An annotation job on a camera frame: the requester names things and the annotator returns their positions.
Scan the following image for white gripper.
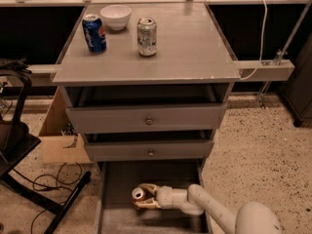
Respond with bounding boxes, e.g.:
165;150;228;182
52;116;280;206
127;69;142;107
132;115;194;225
134;183;187;210

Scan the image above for orange coke can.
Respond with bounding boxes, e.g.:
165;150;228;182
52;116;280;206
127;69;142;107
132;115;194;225
132;187;147;203

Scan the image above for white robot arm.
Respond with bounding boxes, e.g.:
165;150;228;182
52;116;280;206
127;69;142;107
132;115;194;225
132;183;282;234

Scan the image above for grey bottom drawer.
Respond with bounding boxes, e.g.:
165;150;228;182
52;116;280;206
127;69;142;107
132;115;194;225
94;160;213;234

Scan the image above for grey drawer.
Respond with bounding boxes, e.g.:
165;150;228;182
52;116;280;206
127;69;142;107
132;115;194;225
85;139;214;161
94;160;213;234
66;103;226;134

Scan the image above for grey middle drawer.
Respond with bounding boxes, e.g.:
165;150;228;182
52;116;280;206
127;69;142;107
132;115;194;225
85;139;214;161

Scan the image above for grey top drawer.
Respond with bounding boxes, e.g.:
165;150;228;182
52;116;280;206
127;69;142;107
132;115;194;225
66;103;226;134

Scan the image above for grey drawer cabinet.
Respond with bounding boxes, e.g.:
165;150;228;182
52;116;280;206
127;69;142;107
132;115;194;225
52;2;242;234

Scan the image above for silver green soda can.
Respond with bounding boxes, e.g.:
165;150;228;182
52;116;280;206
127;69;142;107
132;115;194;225
136;18;157;57

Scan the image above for blue pepsi can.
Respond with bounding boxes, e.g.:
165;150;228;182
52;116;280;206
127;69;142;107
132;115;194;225
82;14;106;54

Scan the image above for cardboard box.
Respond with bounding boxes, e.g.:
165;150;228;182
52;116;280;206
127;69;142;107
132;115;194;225
39;90;91;164

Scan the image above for white bowl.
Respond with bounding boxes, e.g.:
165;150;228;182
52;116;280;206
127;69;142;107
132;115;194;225
100;5;132;30

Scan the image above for black stand frame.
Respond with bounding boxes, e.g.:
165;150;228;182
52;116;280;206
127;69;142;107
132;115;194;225
0;58;93;234

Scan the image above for grey horizontal rail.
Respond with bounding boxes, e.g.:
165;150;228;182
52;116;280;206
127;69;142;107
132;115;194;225
235;59;294;82

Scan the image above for white cable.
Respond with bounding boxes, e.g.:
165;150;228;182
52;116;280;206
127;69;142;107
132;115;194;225
239;0;269;81

